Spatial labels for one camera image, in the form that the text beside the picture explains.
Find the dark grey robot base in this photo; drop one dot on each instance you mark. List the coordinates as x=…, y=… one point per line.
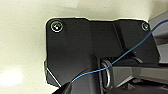
x=73, y=46

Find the small base bolt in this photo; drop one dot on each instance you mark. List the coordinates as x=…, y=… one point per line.
x=144, y=26

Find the large shiny base bolt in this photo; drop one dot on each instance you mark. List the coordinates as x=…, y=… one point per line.
x=56, y=26

